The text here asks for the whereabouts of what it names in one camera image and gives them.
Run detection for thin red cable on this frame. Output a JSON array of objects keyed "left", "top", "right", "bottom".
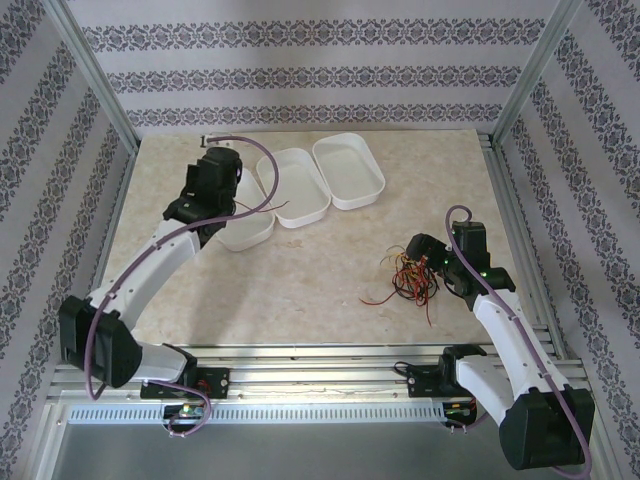
[
  {"left": 359, "top": 247, "right": 442, "bottom": 329},
  {"left": 233, "top": 198, "right": 290, "bottom": 215}
]

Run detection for thin yellow cable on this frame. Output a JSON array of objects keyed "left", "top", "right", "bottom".
[{"left": 379, "top": 243, "right": 432, "bottom": 297}]

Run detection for white plastic tray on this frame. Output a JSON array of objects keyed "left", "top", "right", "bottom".
[
  {"left": 255, "top": 147, "right": 333, "bottom": 230},
  {"left": 312, "top": 132, "right": 386, "bottom": 211},
  {"left": 214, "top": 167, "right": 276, "bottom": 253}
]

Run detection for small circuit board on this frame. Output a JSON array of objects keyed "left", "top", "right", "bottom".
[
  {"left": 164, "top": 402, "right": 206, "bottom": 419},
  {"left": 444, "top": 399, "right": 477, "bottom": 418}
]

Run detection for grey metal panel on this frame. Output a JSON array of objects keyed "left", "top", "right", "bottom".
[{"left": 49, "top": 422, "right": 596, "bottom": 480}]

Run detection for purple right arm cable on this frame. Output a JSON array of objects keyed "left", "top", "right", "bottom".
[{"left": 446, "top": 204, "right": 594, "bottom": 474}]

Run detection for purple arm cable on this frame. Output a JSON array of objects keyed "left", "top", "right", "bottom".
[
  {"left": 85, "top": 132, "right": 282, "bottom": 440},
  {"left": 446, "top": 204, "right": 594, "bottom": 474}
]

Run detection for aluminium side rail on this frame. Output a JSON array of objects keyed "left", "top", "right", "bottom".
[
  {"left": 477, "top": 132, "right": 569, "bottom": 361},
  {"left": 73, "top": 147, "right": 141, "bottom": 364}
]

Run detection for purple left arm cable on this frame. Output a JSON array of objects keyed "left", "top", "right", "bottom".
[{"left": 85, "top": 132, "right": 282, "bottom": 440}]

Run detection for aluminium corner post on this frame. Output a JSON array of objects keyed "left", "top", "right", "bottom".
[
  {"left": 47, "top": 0, "right": 141, "bottom": 154},
  {"left": 492, "top": 0, "right": 586, "bottom": 146}
]

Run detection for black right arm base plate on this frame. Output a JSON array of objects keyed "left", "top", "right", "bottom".
[{"left": 407, "top": 363, "right": 481, "bottom": 400}]

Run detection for aluminium rail frame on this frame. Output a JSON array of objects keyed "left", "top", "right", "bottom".
[{"left": 49, "top": 343, "right": 586, "bottom": 401}]

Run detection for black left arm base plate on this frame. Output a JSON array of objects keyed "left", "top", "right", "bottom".
[{"left": 141, "top": 367, "right": 231, "bottom": 401}]

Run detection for slotted grey cable duct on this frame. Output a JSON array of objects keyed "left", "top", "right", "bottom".
[{"left": 67, "top": 403, "right": 446, "bottom": 424}]

